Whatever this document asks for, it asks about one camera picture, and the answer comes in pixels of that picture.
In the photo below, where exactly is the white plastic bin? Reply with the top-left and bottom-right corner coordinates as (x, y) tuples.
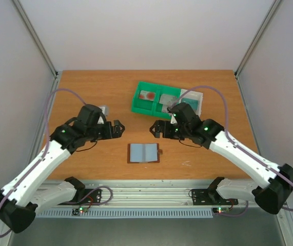
(179, 91), (203, 116)

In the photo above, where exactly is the controller board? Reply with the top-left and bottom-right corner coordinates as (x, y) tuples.
(71, 207), (89, 216)
(212, 207), (230, 214)

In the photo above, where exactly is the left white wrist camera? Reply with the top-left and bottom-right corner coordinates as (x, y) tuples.
(97, 105), (109, 125)

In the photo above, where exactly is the card with red circles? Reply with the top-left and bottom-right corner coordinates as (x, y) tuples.
(139, 90), (155, 101)

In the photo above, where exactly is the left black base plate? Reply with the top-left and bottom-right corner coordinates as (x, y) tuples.
(65, 189), (102, 205)

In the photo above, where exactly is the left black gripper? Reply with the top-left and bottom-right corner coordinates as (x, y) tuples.
(87, 120), (125, 141)

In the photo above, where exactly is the teal card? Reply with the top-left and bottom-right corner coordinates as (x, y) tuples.
(181, 98), (199, 111)

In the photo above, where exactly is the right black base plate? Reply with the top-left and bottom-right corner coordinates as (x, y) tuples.
(188, 189), (239, 206)

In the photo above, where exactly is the green bin middle compartment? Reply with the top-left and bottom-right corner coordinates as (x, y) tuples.
(152, 85), (181, 119)

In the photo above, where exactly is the aluminium frame post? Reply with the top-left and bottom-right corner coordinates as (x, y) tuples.
(233, 0), (284, 78)
(11, 0), (58, 78)

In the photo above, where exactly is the right aluminium frame post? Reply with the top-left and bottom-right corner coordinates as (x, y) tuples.
(233, 0), (284, 78)

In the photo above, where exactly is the left aluminium frame post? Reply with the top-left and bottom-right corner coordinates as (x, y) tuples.
(11, 0), (58, 78)

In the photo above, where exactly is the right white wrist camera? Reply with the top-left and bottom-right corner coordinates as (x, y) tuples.
(168, 108), (178, 125)

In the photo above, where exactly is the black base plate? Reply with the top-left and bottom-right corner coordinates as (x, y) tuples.
(65, 189), (102, 205)
(188, 189), (239, 206)

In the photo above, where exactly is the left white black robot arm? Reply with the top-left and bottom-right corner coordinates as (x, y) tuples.
(0, 104), (125, 237)

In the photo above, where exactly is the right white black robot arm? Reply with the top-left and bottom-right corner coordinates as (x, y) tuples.
(150, 102), (293, 215)

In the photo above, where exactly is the aluminium front rail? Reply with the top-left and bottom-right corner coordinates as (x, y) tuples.
(33, 179), (288, 209)

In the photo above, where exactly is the grey silver card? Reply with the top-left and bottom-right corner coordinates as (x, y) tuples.
(159, 94), (177, 105)

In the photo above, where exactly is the left controller board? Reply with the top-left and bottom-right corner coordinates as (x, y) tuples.
(71, 207), (89, 216)

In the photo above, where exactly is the grey slotted cable duct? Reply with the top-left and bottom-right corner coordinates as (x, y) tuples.
(37, 208), (213, 219)

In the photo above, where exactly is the right controller board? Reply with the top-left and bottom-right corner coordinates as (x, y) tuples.
(212, 207), (230, 214)

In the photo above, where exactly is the brown leather card holder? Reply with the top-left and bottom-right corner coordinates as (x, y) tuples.
(127, 143), (163, 163)

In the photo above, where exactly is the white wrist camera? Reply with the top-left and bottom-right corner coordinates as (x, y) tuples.
(97, 105), (109, 125)
(168, 108), (178, 125)

